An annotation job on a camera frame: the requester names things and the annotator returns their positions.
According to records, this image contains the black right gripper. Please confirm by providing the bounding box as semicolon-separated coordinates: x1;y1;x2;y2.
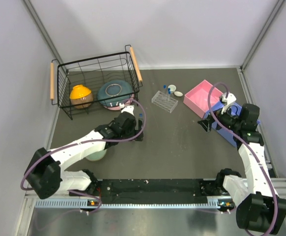
198;102;242;133

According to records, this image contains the small white cup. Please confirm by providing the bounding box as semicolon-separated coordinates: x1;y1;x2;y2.
168;85;176;94

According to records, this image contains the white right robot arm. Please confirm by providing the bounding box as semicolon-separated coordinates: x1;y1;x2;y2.
199;103;286;235

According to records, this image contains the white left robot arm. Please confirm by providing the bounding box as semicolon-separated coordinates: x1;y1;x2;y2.
22;106;143;199

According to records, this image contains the pink plastic box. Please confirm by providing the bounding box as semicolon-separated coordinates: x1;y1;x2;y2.
183;80;213;118

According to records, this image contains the blue plastic box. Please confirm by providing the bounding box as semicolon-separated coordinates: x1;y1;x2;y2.
203;101;264;148

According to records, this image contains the pink ceramic plate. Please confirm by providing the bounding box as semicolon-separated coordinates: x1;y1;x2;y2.
107;93;135;111

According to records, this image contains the small white lid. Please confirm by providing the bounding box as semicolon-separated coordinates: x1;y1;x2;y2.
174;91;183;97

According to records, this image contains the clear test tube rack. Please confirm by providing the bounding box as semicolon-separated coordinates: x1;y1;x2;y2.
151;91;178;113

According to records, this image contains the green ceramic bowl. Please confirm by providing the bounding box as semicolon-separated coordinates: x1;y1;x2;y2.
85;149;107;161

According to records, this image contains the orange ceramic bowl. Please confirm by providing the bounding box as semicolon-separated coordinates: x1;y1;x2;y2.
70;85;94;109

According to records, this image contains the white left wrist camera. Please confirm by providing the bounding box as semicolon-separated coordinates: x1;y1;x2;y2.
119;103;135;116

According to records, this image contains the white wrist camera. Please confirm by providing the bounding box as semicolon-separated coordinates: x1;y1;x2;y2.
220;92;236;114
119;103;135;116

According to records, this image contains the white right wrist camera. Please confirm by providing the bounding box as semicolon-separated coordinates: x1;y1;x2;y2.
220;92;236;114

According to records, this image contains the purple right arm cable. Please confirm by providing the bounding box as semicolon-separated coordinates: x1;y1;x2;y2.
207;82;279;236

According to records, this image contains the black wire basket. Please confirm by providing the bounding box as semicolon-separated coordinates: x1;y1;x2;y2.
50;45;143;118

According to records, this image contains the aluminium cable rail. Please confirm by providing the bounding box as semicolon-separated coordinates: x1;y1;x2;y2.
27;178;286;209

